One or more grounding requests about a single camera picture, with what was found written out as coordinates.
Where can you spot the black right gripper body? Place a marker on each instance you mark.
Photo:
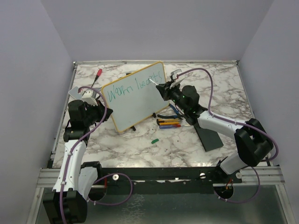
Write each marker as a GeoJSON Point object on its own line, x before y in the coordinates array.
{"type": "Point", "coordinates": [174, 94]}

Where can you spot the yellow framed whiteboard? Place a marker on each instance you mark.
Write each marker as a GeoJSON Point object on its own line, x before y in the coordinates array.
{"type": "Point", "coordinates": [133, 98]}

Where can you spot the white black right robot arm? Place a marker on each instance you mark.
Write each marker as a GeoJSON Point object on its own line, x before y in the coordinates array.
{"type": "Point", "coordinates": [253, 143]}

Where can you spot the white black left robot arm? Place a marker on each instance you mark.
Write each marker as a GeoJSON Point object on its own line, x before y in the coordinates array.
{"type": "Point", "coordinates": [67, 202]}

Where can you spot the blue red precision screwdriver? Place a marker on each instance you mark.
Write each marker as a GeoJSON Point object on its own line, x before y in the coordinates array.
{"type": "Point", "coordinates": [172, 126]}

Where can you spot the orange pen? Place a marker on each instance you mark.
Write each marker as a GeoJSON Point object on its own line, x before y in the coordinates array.
{"type": "Point", "coordinates": [170, 124]}

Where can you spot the black rectangular eraser block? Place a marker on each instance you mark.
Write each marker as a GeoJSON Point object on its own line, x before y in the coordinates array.
{"type": "Point", "coordinates": [208, 138]}

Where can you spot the small white square device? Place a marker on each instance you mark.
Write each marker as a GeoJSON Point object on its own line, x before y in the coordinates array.
{"type": "Point", "coordinates": [74, 93]}

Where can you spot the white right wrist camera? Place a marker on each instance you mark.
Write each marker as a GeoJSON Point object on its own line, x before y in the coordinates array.
{"type": "Point", "coordinates": [174, 79]}

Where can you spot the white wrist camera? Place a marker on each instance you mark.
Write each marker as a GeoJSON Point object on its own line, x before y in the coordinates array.
{"type": "Point", "coordinates": [174, 79]}
{"type": "Point", "coordinates": [89, 98]}

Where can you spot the blue handled cutting pliers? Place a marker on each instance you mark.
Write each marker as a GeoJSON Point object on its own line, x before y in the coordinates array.
{"type": "Point", "coordinates": [176, 114]}

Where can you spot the red handled screwdriver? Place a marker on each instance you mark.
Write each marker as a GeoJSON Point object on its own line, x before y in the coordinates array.
{"type": "Point", "coordinates": [97, 76]}

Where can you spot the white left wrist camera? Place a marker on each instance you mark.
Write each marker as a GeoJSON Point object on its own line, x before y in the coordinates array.
{"type": "Point", "coordinates": [89, 98]}

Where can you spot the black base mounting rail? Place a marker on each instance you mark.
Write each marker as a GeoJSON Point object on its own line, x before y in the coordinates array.
{"type": "Point", "coordinates": [152, 181]}

